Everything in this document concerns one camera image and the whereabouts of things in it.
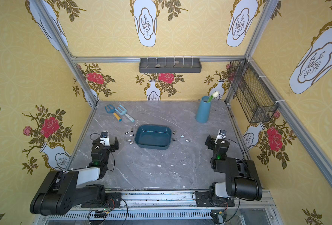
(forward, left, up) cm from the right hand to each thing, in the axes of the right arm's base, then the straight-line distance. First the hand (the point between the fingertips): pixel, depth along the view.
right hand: (213, 136), depth 92 cm
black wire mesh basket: (+7, -18, +27) cm, 33 cm away
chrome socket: (+2, +57, -5) cm, 58 cm away
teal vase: (+17, +6, +7) cm, 19 cm away
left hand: (-6, +69, +4) cm, 69 cm away
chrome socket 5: (+2, +20, -4) cm, 21 cm away
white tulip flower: (+15, +2, +23) cm, 28 cm away
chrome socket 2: (-5, +55, -4) cm, 55 cm away
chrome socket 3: (-3, +57, -4) cm, 57 cm away
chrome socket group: (+3, +60, -4) cm, 60 cm away
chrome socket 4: (+6, +57, -5) cm, 58 cm away
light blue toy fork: (+23, +68, -4) cm, 72 cm away
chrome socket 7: (-1, +26, -4) cm, 27 cm away
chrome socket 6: (-2, +17, -4) cm, 17 cm away
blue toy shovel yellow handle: (+26, +80, -5) cm, 84 cm away
